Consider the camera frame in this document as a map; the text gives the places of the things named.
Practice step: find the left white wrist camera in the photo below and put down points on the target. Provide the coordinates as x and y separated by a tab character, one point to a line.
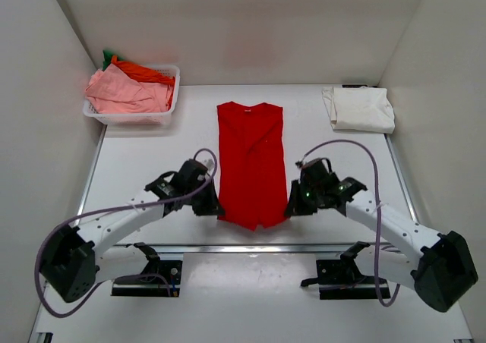
208	163

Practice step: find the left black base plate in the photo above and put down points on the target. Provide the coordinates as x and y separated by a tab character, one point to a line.
161	278

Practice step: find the red t shirt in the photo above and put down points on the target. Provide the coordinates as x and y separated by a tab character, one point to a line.
252	187

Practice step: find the white plastic basket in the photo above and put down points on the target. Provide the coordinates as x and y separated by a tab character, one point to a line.
163	119

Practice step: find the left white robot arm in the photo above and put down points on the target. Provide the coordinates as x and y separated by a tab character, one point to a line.
82	252

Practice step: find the aluminium rail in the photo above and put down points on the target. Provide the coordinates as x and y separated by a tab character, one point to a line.
250	248

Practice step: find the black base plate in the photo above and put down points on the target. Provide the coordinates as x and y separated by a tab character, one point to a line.
339	280
161	278

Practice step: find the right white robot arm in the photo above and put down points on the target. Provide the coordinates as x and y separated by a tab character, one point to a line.
437	266

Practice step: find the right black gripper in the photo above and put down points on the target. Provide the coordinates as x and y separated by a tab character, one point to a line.
295	207

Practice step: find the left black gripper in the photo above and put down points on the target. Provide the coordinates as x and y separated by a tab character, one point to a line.
212	206

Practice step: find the pink t shirt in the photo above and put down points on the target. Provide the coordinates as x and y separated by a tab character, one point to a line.
112	91

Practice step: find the green cloth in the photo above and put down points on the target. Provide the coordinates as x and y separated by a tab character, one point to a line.
107	57

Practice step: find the orange t shirt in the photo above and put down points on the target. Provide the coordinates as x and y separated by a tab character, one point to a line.
145	75

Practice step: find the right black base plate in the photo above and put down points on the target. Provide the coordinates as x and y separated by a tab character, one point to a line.
339	280

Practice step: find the folded white t shirt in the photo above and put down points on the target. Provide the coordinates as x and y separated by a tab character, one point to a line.
365	109

